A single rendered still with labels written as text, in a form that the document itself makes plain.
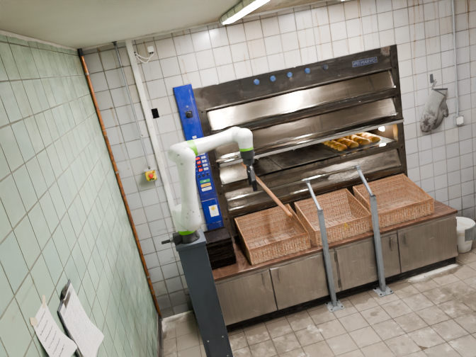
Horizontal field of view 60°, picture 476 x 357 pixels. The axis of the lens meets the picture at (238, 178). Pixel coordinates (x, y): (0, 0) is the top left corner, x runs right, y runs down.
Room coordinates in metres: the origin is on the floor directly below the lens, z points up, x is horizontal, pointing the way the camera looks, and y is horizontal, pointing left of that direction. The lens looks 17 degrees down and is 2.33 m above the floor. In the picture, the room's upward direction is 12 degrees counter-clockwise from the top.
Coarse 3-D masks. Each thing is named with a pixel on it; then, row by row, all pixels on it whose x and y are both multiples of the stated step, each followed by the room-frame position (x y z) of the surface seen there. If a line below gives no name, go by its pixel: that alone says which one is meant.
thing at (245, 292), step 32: (416, 224) 3.32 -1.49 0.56; (448, 224) 3.37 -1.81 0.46; (288, 256) 3.18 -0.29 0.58; (320, 256) 3.20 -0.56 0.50; (352, 256) 3.24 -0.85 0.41; (384, 256) 3.28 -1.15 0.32; (416, 256) 3.32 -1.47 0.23; (448, 256) 3.37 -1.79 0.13; (224, 288) 3.08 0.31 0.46; (256, 288) 3.12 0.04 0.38; (288, 288) 3.15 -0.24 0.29; (320, 288) 3.20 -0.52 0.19; (352, 288) 3.28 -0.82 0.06; (256, 320) 3.15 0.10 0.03
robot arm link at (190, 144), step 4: (192, 140) 2.63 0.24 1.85; (176, 144) 2.58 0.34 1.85; (180, 144) 2.58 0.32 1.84; (184, 144) 2.59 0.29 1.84; (188, 144) 2.59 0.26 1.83; (192, 144) 2.59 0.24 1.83; (172, 148) 2.55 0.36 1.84; (192, 148) 2.58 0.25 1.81; (196, 148) 2.59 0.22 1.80; (168, 152) 2.57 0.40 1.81; (196, 152) 2.59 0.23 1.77; (168, 156) 2.57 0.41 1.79; (196, 156) 2.62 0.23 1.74; (172, 160) 2.54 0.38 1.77
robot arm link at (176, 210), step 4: (180, 204) 2.60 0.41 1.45; (176, 208) 2.54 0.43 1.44; (180, 208) 2.52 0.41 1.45; (176, 212) 2.50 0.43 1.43; (176, 216) 2.49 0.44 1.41; (176, 220) 2.50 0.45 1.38; (176, 224) 2.54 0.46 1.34; (176, 228) 2.56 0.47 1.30; (180, 228) 2.52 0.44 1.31; (180, 232) 2.53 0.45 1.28; (184, 232) 2.51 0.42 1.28; (188, 232) 2.52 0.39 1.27; (192, 232) 2.53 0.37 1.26
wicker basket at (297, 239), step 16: (272, 208) 3.67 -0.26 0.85; (288, 208) 3.69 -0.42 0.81; (240, 224) 3.60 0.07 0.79; (256, 224) 3.62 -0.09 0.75; (272, 224) 3.63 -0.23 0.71; (288, 224) 3.64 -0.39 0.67; (240, 240) 3.52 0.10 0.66; (256, 240) 3.58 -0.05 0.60; (272, 240) 3.53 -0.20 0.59; (288, 240) 3.21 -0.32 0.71; (304, 240) 3.24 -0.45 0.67; (256, 256) 3.28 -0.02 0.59; (272, 256) 3.19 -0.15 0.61
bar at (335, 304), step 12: (348, 168) 3.43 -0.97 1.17; (360, 168) 3.43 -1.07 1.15; (300, 180) 3.37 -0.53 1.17; (252, 192) 3.32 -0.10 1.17; (264, 192) 3.32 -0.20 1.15; (312, 192) 3.30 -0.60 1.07; (372, 204) 3.22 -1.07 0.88; (372, 216) 3.24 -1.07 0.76; (324, 228) 3.15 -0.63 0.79; (324, 240) 3.15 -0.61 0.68; (324, 252) 3.15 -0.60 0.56; (384, 276) 3.22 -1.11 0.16; (384, 288) 3.21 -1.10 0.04; (336, 300) 3.22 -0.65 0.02
